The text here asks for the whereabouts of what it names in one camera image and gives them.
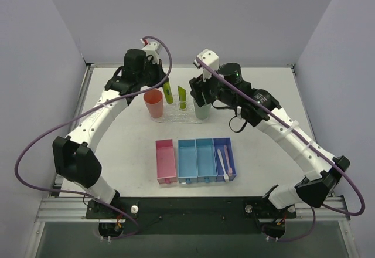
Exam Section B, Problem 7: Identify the yellow-green toothpaste tube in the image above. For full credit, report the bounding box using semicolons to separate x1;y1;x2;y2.
162;82;173;104
178;86;186;111

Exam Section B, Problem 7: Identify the green plastic cup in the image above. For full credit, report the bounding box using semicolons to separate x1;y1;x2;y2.
193;100;211;120

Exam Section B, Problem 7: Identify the orange plastic cup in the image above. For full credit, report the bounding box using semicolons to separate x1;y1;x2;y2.
144;89;163;118

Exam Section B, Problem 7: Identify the clear textured plastic box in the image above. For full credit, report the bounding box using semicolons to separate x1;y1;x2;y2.
163;94;196;122

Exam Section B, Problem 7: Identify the pink toothbrush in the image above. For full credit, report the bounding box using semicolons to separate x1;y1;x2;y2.
224;145;233;176

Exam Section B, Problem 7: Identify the white toothbrush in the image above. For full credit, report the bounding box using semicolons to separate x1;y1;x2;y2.
217;149;229;182

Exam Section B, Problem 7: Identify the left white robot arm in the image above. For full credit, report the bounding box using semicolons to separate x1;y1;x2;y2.
52;43;165;218

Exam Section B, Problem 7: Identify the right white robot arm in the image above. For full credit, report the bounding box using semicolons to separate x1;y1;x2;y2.
189;63;350;209

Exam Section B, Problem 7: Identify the clear textured oval tray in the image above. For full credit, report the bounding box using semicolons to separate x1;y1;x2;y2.
151;100;212;124

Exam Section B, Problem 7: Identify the purple-blue storage bin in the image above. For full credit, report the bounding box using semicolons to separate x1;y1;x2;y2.
213;138;237;182

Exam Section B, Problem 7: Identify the light blue bin middle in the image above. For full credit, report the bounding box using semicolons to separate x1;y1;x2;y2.
196;138;217;183

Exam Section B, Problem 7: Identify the light blue bin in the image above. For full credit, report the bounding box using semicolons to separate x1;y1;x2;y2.
196;138;217;183
178;139;197;184

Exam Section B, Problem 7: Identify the light blue bin left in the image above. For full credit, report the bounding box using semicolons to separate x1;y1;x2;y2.
178;139;197;184

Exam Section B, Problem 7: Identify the pink storage bin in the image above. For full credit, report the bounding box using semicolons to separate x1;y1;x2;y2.
155;139;177;184

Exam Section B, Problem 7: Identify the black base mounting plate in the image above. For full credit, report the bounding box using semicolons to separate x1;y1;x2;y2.
86;196;296;235

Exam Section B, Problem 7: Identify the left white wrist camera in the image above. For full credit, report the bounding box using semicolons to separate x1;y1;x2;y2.
141;39;163;64

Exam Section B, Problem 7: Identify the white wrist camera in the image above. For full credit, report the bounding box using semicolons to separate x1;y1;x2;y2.
193;49;219;82
141;39;163;64

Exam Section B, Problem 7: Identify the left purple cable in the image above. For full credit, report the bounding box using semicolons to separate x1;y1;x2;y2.
14;35;173;240

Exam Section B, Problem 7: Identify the purple cable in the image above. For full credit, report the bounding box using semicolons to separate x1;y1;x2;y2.
194;58;366;242
14;35;173;240

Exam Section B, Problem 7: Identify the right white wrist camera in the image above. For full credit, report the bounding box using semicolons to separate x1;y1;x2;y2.
193;49;219;82

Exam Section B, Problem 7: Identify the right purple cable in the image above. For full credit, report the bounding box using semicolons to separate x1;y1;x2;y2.
194;58;366;242

